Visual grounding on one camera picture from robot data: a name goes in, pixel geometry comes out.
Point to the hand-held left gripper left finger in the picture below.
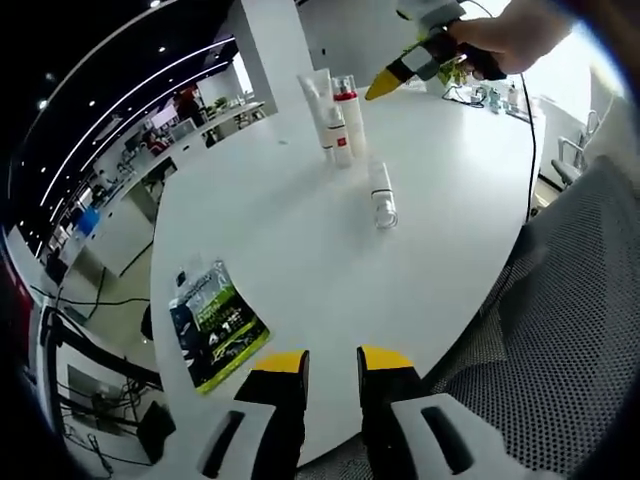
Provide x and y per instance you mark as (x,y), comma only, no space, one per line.
(280,415)

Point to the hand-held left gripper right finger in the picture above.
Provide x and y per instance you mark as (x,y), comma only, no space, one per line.
(390,415)

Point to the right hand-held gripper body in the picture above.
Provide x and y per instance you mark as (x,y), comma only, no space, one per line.
(435,12)

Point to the red collar skincare pump bottle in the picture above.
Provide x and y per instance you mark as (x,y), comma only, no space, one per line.
(354,130)

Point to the white skincare tube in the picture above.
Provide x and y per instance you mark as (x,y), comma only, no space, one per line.
(315,105)

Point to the person's right hand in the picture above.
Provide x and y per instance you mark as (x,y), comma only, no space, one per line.
(500,37)

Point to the green printed packet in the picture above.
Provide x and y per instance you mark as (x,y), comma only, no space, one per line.
(225,345)

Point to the black box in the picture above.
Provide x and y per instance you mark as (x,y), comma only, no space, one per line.
(156,430)

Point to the dark clear plastic bag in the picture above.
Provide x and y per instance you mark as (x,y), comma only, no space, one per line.
(197,287)

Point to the white mesh office chair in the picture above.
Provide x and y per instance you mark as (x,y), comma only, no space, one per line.
(550,325)

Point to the grey office chair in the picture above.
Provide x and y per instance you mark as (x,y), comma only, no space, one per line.
(575,155)

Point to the white office counter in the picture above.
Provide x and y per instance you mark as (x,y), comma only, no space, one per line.
(125,200)

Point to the blue bin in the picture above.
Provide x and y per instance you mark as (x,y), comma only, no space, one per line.
(90,222)

